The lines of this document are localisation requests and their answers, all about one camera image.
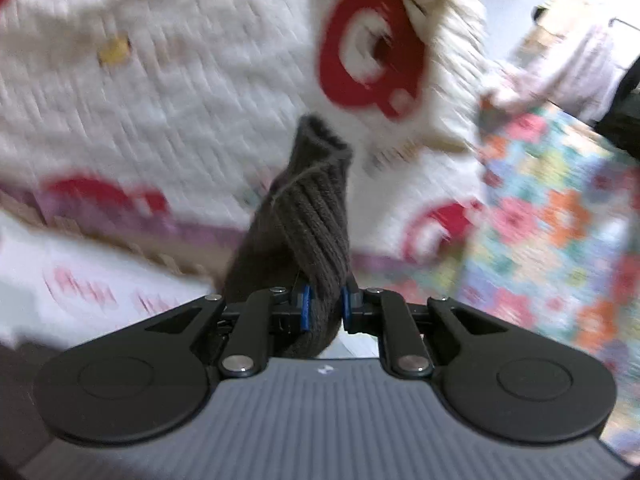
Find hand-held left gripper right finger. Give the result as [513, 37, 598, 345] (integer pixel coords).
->
[341, 285, 508, 378]

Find dark cloth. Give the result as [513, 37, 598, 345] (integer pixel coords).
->
[597, 57, 640, 146]

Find white bear print quilt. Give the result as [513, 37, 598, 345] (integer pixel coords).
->
[0, 0, 493, 281]

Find colourful floral blanket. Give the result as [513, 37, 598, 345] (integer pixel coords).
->
[350, 105, 640, 456]

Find checkered bed sheet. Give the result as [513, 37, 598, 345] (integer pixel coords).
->
[0, 210, 226, 351]

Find pale pink cloth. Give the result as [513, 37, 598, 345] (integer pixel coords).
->
[480, 20, 626, 121]

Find dark brown knit sweater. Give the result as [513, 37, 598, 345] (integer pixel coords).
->
[0, 115, 353, 480]

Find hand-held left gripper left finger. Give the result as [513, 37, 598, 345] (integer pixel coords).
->
[145, 285, 313, 378]

